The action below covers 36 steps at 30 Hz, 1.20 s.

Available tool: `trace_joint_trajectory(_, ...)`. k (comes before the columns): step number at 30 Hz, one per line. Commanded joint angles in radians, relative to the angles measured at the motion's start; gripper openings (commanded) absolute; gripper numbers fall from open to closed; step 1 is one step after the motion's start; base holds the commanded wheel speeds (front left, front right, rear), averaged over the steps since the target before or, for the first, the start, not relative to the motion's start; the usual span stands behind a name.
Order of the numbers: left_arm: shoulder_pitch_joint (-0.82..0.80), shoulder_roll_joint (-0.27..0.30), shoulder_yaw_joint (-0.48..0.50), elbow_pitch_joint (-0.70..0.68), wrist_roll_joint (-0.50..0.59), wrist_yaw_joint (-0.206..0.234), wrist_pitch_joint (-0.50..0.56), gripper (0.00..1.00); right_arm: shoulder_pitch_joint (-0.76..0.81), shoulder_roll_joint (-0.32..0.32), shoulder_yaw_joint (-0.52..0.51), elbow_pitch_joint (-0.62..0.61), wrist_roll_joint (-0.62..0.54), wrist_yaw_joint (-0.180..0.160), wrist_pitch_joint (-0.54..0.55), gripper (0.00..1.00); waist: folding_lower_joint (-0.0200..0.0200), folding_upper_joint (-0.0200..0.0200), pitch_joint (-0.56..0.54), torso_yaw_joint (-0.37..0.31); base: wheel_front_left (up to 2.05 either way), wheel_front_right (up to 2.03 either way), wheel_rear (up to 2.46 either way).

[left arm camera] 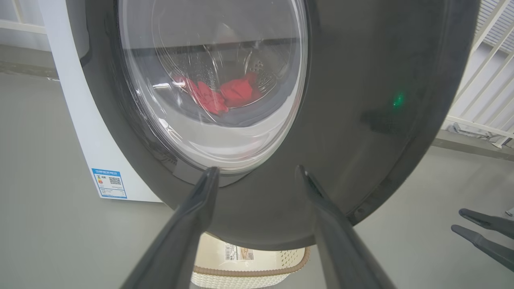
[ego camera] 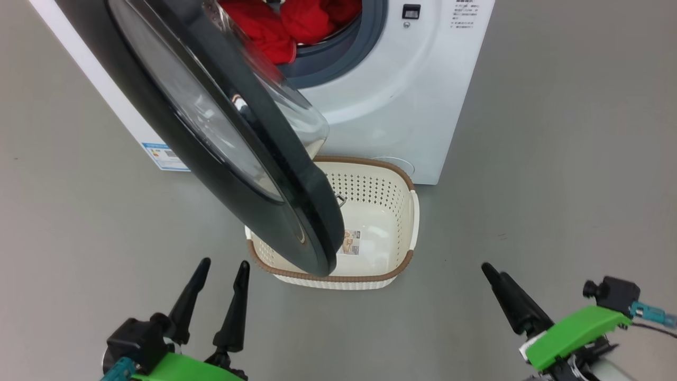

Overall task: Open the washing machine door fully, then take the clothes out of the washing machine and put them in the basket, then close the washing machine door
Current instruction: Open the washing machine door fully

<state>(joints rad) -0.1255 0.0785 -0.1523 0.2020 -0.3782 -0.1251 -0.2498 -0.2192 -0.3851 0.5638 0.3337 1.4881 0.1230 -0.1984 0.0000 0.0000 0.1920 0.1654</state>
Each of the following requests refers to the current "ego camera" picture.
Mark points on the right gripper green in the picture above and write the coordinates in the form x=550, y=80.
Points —
x=571, y=330

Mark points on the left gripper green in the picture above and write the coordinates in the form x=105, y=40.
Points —
x=180, y=369

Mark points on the dark round glass washer door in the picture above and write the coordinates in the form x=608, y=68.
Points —
x=211, y=132

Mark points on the red garment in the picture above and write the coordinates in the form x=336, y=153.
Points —
x=264, y=32
x=317, y=18

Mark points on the paper label inside basket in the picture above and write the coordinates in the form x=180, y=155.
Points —
x=349, y=242

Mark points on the cream perforated laundry basket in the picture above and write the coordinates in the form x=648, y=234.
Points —
x=381, y=222

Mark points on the white front-load washing machine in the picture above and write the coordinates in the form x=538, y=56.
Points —
x=402, y=100

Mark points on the blue energy label sticker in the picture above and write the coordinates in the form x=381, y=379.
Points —
x=165, y=157

